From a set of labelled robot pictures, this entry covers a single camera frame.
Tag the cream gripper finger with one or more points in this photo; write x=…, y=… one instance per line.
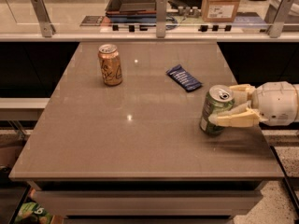
x=242, y=93
x=241, y=116

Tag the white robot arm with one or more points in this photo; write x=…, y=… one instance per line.
x=297, y=103

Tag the blue snack bar wrapper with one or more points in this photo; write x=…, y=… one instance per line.
x=184, y=78

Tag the green chip bag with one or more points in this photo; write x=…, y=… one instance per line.
x=32, y=213

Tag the right metal glass bracket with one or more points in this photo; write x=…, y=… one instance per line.
x=276, y=28

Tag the cardboard box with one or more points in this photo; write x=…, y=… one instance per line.
x=219, y=10

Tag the green soda can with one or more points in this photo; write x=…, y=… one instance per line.
x=219, y=98

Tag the orange soda can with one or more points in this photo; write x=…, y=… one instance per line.
x=110, y=64

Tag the middle metal glass bracket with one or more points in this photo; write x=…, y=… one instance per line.
x=161, y=6

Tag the left metal glass bracket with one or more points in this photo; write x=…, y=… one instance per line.
x=46, y=26

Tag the metal glass bracket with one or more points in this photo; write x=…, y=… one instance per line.
x=161, y=6
x=276, y=28
x=46, y=26

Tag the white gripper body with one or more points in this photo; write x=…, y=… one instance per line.
x=273, y=103

